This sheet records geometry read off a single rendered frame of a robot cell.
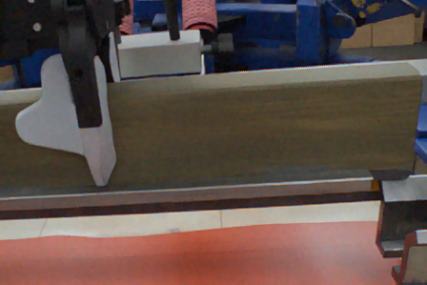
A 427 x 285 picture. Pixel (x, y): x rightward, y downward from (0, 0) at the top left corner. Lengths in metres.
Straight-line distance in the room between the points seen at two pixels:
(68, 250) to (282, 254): 0.18
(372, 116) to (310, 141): 0.04
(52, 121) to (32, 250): 0.16
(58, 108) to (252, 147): 0.13
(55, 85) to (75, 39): 0.04
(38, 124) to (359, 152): 0.21
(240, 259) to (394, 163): 0.14
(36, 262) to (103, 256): 0.06
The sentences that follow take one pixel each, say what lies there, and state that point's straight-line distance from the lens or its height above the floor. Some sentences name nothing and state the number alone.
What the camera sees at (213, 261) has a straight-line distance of 0.40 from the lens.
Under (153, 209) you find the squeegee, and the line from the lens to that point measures 0.36.
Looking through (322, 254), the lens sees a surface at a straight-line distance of 0.41.
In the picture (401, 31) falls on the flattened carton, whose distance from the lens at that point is 4.67.
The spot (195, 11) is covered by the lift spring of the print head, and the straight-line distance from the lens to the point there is 0.72.
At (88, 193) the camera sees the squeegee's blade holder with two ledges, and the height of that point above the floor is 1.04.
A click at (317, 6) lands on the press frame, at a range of 0.89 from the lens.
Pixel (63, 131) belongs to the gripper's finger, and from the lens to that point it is 0.31.
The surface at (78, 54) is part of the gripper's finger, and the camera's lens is 0.28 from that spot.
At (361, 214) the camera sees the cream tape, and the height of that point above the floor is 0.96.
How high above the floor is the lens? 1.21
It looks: 28 degrees down
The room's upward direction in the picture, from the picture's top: 6 degrees counter-clockwise
